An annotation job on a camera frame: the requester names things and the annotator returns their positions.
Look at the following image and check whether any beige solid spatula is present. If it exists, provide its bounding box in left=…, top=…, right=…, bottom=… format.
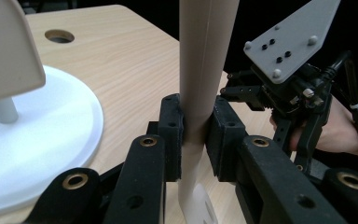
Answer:
left=0, top=0, right=47, bottom=104

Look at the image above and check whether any beige slotted spatula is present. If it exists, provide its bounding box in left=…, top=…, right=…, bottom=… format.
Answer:
left=176, top=0, right=241, bottom=224

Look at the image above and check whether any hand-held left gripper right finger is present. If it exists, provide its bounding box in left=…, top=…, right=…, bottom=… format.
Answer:
left=205, top=95, right=248, bottom=183

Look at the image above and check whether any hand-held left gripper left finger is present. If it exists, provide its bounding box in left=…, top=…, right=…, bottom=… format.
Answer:
left=158, top=93, right=185, bottom=183

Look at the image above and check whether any white utensil rack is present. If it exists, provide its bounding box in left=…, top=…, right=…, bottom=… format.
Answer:
left=0, top=64, right=105, bottom=218

